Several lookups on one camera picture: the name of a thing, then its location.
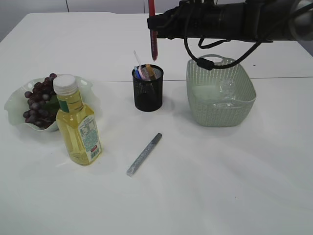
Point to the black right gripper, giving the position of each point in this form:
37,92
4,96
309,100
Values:
191,18

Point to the red glitter pen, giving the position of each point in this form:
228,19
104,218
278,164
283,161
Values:
153,34

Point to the clear plastic ruler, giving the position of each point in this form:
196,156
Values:
138,59

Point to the gold glitter pen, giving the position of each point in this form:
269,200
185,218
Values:
150,72

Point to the pink scissors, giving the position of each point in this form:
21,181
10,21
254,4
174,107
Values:
142,73

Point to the blue scissors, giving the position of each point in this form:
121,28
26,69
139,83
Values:
138,73

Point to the clear plastic sheet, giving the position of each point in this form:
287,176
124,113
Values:
226,97

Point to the yellow oil bottle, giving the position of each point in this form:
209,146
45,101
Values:
76,121

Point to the silver glitter pen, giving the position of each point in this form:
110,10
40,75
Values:
143,155

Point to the purple artificial grape bunch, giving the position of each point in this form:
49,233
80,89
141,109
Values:
43,104

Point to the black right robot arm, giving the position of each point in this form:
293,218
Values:
246,21

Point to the black mesh pen holder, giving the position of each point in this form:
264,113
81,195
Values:
148,95

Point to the green plastic basket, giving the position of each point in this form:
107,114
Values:
203,86

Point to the green wavy glass plate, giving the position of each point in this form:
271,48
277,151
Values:
17,103

